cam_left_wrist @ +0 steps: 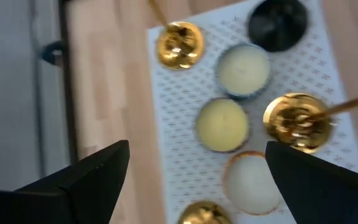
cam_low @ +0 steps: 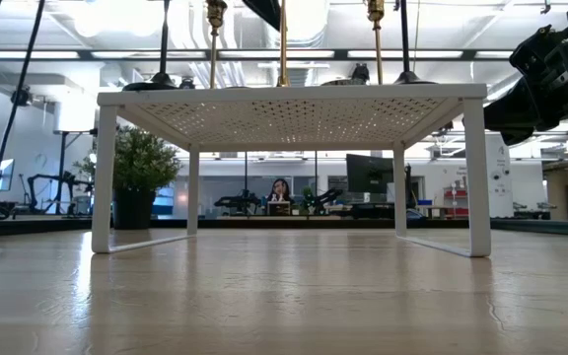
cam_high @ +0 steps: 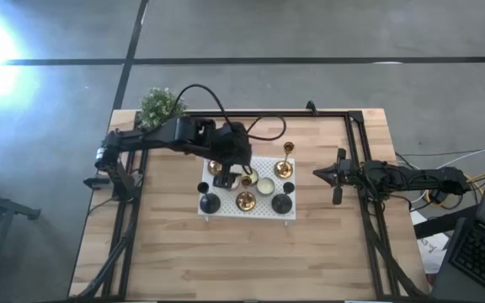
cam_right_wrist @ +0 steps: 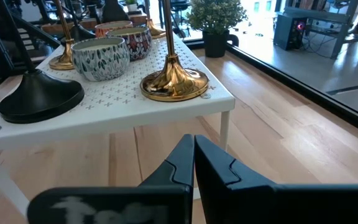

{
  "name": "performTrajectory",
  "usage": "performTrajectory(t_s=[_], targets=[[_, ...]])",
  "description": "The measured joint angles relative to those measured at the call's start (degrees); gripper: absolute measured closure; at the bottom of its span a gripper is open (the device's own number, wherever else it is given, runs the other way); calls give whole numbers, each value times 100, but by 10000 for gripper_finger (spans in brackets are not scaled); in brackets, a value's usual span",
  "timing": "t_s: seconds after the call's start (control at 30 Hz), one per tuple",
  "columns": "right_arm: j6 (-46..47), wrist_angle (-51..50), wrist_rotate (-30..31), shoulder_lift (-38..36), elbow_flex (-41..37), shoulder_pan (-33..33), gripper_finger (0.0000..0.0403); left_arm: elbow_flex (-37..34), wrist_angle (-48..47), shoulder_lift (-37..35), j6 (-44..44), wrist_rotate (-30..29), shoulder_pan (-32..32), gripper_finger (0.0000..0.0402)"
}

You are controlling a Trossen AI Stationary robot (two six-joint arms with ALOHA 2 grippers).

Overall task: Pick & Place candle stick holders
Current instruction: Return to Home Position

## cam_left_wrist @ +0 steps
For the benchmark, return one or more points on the black candlestick holder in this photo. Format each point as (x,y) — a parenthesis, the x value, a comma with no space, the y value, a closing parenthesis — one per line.
(277,26)

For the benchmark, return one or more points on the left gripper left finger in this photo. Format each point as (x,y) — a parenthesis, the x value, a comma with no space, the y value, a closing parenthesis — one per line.
(104,174)

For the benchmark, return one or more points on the orange floral candle tin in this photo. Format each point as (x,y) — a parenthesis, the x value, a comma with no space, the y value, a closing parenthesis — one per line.
(249,183)

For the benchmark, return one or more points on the blue-green floral candle tin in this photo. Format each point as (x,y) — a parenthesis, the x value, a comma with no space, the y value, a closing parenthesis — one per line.
(242,70)

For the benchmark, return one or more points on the yellow wax candle tin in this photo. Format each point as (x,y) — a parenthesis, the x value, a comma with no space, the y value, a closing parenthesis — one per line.
(222,124)

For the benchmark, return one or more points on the black aluminium table frame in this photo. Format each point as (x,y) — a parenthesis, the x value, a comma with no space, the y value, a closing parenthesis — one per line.
(67,93)

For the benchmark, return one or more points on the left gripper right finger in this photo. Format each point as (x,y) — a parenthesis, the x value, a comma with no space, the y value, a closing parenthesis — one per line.
(322,193)

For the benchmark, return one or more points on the white perforated shelf riser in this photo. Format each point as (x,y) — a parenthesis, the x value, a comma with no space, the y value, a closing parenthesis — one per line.
(179,124)

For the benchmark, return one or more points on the gold candlestick holder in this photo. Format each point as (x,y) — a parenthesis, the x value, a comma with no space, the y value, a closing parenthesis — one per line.
(180,46)
(291,121)
(204,216)

